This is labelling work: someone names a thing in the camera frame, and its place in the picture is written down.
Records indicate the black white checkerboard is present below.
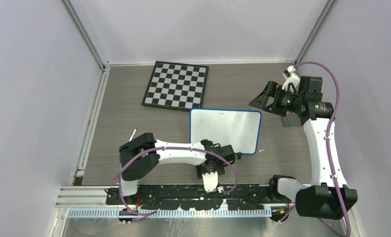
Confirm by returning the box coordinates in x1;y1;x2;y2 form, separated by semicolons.
141;61;209;111

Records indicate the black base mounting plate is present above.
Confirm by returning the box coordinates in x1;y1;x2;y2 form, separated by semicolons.
124;184;293;211

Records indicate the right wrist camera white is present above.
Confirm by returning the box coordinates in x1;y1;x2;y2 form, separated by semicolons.
282;66;300;92

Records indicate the blue white marker pen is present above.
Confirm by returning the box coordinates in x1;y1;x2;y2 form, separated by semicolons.
129;127;137;141

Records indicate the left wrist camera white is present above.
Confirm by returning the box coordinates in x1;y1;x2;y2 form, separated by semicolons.
202;172;224;193

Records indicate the aluminium front frame rail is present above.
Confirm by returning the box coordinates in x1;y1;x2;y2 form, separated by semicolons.
56;186;284;210

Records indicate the whiteboard with blue frame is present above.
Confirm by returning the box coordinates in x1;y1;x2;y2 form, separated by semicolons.
189;108;262;155

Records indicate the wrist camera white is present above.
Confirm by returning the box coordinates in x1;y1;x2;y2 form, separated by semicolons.
202;172;224;193
282;66;300;92

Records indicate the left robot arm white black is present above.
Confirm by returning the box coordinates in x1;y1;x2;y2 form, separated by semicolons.
114;132;237;204

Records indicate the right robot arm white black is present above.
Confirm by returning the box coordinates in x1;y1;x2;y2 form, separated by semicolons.
249;76;358;220

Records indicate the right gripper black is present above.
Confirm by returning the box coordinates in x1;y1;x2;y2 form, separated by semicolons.
250;80;304;117

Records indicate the slotted cable duct strip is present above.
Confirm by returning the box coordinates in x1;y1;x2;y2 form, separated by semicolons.
67;207;272;218

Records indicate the grey studded base plate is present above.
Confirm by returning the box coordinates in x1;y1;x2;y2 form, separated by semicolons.
281;112;302;127

